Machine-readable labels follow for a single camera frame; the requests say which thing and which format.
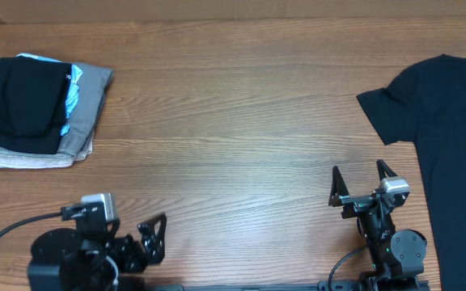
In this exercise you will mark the folded light blue shirt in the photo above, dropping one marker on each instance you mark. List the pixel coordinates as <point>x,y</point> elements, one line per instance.
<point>72,96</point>

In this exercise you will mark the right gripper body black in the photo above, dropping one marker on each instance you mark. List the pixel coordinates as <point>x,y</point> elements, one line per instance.
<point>374,224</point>

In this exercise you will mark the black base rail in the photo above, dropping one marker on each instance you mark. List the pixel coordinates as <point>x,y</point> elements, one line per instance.
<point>281,287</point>

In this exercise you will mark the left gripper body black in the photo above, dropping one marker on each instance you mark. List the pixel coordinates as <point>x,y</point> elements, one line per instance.
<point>128,259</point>

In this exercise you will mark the black polo shirt Sydrogen logo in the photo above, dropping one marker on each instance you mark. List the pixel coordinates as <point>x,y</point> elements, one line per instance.
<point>32,104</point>

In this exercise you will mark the black t-shirt white label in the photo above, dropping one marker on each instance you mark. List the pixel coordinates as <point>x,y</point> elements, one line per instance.
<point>426,105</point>

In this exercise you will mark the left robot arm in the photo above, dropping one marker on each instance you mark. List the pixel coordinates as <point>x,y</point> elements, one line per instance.
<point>92,257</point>

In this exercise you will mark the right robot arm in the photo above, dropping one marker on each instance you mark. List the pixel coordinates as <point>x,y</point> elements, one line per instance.
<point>397,255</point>

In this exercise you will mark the folded grey garment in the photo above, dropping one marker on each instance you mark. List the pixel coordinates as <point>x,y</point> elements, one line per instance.
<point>92,86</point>

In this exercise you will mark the folded beige garment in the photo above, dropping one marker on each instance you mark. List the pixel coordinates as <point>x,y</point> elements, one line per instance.
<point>26,161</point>

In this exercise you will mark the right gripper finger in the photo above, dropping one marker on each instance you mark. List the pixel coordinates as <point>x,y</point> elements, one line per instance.
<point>339,191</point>
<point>384,170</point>

